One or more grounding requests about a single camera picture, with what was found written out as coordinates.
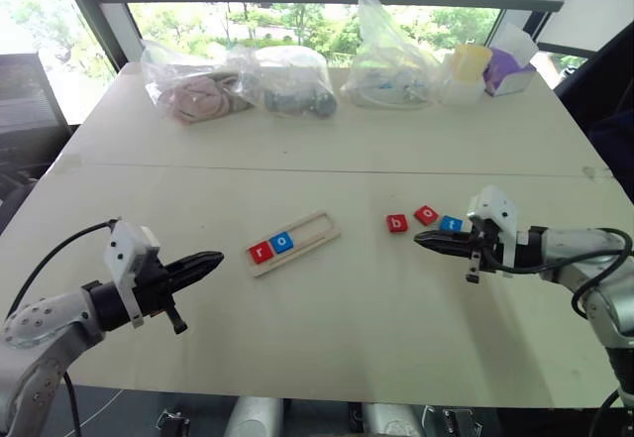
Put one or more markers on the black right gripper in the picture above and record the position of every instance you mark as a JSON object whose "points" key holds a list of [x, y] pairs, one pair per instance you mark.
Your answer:
{"points": [[488, 251]]}

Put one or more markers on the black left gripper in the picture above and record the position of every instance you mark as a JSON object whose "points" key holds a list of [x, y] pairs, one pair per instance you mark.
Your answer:
{"points": [[153, 283]]}

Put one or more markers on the blue letter tile t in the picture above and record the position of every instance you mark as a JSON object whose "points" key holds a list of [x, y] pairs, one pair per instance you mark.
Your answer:
{"points": [[451, 224]]}

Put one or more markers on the red letter tile o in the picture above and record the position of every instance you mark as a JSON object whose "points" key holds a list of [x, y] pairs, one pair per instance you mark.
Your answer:
{"points": [[427, 215]]}

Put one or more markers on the red letter tile b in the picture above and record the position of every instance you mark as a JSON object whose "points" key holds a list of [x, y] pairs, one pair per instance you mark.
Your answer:
{"points": [[397, 223]]}

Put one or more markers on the red letter tile r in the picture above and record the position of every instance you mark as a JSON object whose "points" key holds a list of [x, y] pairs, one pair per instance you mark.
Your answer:
{"points": [[260, 253]]}

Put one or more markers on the wooden letter tray frame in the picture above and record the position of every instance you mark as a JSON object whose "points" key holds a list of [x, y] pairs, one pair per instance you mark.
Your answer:
{"points": [[317, 236]]}

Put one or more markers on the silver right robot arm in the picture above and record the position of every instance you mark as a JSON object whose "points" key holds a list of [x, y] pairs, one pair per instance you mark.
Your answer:
{"points": [[569, 249]]}

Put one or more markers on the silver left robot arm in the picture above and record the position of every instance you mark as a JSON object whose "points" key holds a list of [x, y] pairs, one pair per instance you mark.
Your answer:
{"points": [[44, 318]]}

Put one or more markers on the blue letter tile o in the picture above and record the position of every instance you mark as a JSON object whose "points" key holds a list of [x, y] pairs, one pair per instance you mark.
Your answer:
{"points": [[283, 244]]}

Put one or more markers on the silver rounded robot leg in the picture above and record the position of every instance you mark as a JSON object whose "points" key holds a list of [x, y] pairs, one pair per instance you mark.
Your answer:
{"points": [[391, 419], [255, 417]]}

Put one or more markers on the white plastic container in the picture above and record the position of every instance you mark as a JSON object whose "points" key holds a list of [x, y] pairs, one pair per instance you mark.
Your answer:
{"points": [[460, 92]]}

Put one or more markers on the plastic bag with pink items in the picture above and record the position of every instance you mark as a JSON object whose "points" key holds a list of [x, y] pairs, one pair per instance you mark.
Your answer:
{"points": [[193, 97]]}

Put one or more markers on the plastic bag with white items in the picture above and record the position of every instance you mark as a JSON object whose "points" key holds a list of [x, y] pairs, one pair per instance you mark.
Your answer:
{"points": [[386, 80]]}

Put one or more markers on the yellow plastic cup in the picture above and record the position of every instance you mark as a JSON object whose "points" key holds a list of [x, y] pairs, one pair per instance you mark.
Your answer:
{"points": [[470, 63]]}

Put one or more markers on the purple tissue box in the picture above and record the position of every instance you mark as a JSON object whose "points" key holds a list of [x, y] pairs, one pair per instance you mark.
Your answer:
{"points": [[505, 70]]}

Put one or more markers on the plastic bag with grey items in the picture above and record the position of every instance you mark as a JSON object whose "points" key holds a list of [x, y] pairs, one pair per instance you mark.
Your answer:
{"points": [[297, 95]]}

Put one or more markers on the dark padded chair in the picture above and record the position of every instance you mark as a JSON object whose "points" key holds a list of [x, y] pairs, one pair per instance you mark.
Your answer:
{"points": [[604, 100]]}

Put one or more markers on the black mesh office chair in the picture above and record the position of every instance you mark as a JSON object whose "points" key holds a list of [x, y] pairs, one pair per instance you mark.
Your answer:
{"points": [[25, 105]]}

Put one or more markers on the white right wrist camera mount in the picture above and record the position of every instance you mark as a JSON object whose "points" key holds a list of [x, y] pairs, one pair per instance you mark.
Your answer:
{"points": [[493, 206]]}

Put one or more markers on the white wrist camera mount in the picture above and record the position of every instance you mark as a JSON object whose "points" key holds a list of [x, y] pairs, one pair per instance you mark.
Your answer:
{"points": [[493, 206], [124, 249]]}

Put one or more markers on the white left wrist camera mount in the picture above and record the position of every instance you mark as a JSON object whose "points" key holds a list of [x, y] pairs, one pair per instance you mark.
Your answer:
{"points": [[124, 249]]}

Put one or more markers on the metal table bracket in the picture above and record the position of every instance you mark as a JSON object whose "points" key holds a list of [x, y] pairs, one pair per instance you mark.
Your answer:
{"points": [[460, 422], [173, 424]]}

